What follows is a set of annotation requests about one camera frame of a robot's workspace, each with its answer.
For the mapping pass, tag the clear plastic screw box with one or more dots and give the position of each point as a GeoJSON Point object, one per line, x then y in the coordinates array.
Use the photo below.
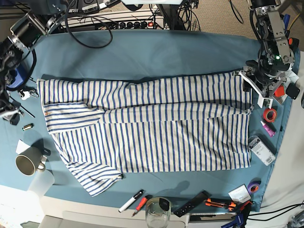
{"type": "Point", "coordinates": [263, 153]}

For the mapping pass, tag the small brass cylinder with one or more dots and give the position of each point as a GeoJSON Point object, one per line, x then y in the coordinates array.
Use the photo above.
{"type": "Point", "coordinates": [27, 127]}

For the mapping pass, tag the red cube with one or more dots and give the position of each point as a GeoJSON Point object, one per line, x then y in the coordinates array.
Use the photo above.
{"type": "Point", "coordinates": [280, 91]}

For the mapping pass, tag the black allen key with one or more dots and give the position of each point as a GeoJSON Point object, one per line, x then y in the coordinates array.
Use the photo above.
{"type": "Point", "coordinates": [28, 112]}

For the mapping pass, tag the white card box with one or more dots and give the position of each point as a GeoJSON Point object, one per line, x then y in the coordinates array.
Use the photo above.
{"type": "Point", "coordinates": [240, 194]}

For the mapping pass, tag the white paper note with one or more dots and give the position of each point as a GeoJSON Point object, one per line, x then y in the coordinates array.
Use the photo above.
{"type": "Point", "coordinates": [21, 147]}

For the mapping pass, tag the black orange clamp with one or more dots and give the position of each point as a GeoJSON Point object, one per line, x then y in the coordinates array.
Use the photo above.
{"type": "Point", "coordinates": [293, 44]}

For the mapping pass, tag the pink glue tube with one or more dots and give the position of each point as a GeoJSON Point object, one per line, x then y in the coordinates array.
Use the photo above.
{"type": "Point", "coordinates": [269, 130]}

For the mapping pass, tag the clear drinking glass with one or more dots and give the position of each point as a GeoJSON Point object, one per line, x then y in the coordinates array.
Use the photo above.
{"type": "Point", "coordinates": [158, 212]}

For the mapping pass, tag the orange black utility knife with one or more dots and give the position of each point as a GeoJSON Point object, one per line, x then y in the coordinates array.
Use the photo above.
{"type": "Point", "coordinates": [220, 203]}

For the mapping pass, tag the red tape roll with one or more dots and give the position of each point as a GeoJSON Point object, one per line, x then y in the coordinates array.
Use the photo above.
{"type": "Point", "coordinates": [270, 115]}

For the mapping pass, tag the white printed paper sheet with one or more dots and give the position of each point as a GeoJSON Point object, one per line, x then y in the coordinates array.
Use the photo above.
{"type": "Point", "coordinates": [291, 77]}

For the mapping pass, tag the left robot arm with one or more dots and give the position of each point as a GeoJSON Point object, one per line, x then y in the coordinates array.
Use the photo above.
{"type": "Point", "coordinates": [275, 55]}

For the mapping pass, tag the white black marker pen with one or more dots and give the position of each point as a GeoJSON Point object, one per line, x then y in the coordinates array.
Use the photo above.
{"type": "Point", "coordinates": [129, 202]}

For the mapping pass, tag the white metal small part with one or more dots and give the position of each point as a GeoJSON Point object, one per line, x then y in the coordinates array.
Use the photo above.
{"type": "Point", "coordinates": [27, 93]}

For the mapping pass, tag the red handled screwdriver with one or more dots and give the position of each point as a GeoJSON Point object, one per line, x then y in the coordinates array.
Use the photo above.
{"type": "Point", "coordinates": [141, 204]}

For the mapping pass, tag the blue black spring clamp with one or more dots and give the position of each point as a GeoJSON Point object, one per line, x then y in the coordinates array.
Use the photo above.
{"type": "Point", "coordinates": [242, 213]}

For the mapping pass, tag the black square mount plate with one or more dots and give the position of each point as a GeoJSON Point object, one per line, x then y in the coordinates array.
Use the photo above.
{"type": "Point", "coordinates": [292, 91]}

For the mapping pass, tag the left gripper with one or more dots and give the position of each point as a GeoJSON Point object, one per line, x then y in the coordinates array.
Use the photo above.
{"type": "Point", "coordinates": [268, 77]}

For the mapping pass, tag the purple tape roll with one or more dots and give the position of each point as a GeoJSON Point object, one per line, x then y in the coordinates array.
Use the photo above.
{"type": "Point", "coordinates": [253, 187]}

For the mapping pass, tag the blue white striped T-shirt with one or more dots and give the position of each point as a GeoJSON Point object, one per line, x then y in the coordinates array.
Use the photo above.
{"type": "Point", "coordinates": [104, 129]}

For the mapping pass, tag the grey ceramic mug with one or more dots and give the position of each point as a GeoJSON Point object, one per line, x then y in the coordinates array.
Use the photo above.
{"type": "Point", "coordinates": [30, 161]}

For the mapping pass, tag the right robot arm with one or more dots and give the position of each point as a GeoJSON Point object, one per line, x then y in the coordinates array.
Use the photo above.
{"type": "Point", "coordinates": [17, 52]}

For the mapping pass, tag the black remote control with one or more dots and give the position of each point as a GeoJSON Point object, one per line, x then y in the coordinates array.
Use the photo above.
{"type": "Point", "coordinates": [191, 204]}

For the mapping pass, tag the blue device with black knob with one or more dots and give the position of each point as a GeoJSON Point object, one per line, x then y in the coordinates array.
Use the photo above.
{"type": "Point", "coordinates": [16, 78]}

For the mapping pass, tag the translucent plastic cup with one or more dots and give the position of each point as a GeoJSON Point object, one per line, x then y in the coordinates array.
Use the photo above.
{"type": "Point", "coordinates": [41, 183]}

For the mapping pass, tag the blue black bar clamp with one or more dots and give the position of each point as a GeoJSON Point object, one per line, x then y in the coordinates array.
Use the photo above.
{"type": "Point", "coordinates": [286, 18]}

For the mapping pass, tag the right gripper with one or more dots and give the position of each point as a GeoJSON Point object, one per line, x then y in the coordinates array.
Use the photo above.
{"type": "Point", "coordinates": [8, 111]}

